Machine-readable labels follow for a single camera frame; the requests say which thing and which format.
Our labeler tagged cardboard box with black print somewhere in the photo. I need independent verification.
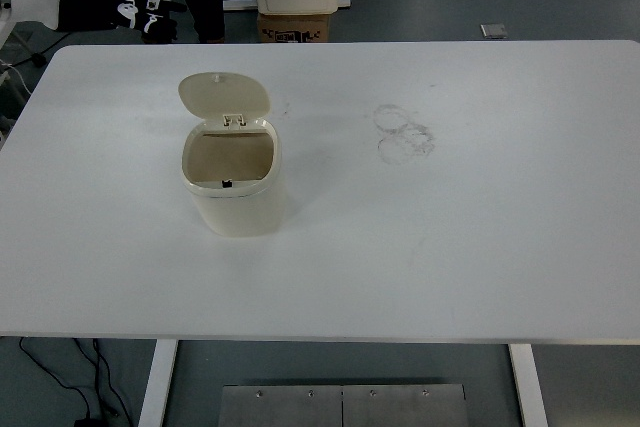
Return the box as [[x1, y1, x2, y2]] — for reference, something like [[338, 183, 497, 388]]
[[257, 12, 331, 43]]

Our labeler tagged long black cable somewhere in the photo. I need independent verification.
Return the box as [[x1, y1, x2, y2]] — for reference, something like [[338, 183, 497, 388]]
[[9, 30, 71, 68]]

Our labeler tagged cream trash bin with lid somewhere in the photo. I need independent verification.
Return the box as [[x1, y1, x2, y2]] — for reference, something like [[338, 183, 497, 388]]
[[177, 71, 288, 238]]

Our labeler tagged white stand foot bar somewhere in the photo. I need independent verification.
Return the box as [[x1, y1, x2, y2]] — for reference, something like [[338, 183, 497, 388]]
[[222, 0, 352, 13]]

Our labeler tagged white table leg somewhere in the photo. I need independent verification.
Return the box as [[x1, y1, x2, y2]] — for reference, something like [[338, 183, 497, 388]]
[[507, 343, 549, 427], [137, 339, 179, 427]]

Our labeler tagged thin black floor cable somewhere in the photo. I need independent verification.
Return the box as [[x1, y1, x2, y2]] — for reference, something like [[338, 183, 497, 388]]
[[73, 338, 132, 423], [18, 336, 94, 421]]

